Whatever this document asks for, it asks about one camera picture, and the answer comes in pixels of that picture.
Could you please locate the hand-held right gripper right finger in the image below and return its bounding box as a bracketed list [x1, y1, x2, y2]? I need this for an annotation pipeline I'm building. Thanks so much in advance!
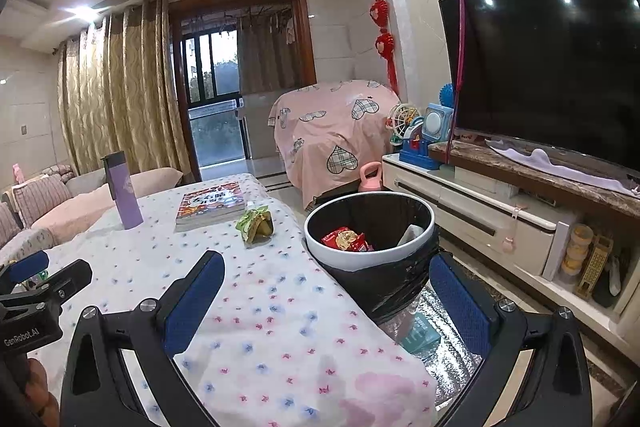
[428, 252, 609, 427]

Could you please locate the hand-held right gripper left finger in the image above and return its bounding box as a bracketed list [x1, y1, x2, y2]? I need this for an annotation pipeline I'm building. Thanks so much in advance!
[59, 250, 227, 427]

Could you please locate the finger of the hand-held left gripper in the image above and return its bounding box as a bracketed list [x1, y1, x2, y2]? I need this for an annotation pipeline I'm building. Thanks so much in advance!
[0, 250, 50, 294]
[0, 259, 94, 306]

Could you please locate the white bin with black bag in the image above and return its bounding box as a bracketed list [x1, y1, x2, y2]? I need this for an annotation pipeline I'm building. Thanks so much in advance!
[303, 191, 442, 326]

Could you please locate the red snack packet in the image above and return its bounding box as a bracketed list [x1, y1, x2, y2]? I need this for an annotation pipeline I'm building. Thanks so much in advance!
[320, 227, 374, 253]

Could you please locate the person's left hand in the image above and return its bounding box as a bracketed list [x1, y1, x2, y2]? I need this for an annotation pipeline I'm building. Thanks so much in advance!
[27, 358, 62, 427]

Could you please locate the teal box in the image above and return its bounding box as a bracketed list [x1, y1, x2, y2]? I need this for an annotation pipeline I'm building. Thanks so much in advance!
[399, 311, 442, 356]

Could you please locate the silver foil mat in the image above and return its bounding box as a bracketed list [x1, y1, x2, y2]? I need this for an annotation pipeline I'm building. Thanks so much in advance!
[384, 286, 484, 411]

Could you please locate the striped pink pillow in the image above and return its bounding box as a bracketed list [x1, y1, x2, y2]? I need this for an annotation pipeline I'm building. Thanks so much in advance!
[12, 174, 74, 228]

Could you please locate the pink sofa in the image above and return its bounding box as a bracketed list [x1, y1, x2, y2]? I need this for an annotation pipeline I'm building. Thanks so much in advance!
[0, 164, 184, 258]

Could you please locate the white floral tablecloth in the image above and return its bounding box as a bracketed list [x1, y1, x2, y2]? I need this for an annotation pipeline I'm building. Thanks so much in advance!
[0, 174, 439, 427]

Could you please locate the white TV cabinet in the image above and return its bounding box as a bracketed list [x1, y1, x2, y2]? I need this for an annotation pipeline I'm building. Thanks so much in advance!
[382, 141, 640, 358]

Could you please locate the pink cabinet safety lock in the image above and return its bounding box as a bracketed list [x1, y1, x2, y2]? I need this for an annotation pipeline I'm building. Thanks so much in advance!
[502, 201, 531, 254]

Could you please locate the green snack packet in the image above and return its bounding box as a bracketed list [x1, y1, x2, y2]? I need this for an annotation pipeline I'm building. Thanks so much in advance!
[235, 204, 275, 249]

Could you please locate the colourful picture book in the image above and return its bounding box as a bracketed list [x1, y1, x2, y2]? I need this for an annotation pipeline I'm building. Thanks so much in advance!
[174, 189, 247, 233]

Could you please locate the purple drink bottle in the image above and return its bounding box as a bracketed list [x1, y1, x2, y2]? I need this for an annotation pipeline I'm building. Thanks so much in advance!
[100, 151, 145, 231]

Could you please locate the stack of yellow jars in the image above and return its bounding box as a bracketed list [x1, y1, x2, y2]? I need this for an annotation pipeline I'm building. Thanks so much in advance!
[559, 222, 595, 279]

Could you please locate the yellow wooden toy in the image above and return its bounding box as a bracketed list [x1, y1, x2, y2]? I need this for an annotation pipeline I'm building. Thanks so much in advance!
[573, 234, 615, 299]

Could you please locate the pink kettlebell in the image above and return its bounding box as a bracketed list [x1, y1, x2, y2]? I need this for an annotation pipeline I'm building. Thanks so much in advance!
[357, 161, 384, 194]

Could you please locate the blue toy machine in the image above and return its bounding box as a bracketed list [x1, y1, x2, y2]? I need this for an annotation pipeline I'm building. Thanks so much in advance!
[398, 127, 444, 170]

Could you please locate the white lace cloth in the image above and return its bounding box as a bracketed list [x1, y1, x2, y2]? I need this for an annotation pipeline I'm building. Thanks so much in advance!
[484, 139, 640, 198]

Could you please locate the light blue box toy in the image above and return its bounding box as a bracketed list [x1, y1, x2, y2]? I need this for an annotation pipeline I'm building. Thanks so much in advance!
[423, 103, 456, 143]

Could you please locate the ferris wheel toy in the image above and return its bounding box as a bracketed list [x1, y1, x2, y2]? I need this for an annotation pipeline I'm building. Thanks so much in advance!
[385, 103, 421, 148]

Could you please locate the golden patterned curtain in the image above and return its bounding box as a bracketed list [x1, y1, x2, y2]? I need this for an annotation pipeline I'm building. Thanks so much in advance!
[55, 0, 194, 178]

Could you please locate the glass sliding door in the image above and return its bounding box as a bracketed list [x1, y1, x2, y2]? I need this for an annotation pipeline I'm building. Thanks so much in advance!
[169, 0, 319, 171]

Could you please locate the pink heart-print cover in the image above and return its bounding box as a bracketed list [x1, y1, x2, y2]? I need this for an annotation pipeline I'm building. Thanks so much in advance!
[267, 79, 404, 210]

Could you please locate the pink ribbon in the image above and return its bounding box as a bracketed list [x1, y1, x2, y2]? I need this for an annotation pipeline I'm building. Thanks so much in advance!
[446, 0, 467, 166]

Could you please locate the black television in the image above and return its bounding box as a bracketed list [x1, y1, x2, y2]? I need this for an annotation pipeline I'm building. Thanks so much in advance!
[438, 0, 640, 174]

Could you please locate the red hanging decoration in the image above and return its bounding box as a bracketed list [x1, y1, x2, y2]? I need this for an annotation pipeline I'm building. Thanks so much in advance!
[358, 0, 400, 94]

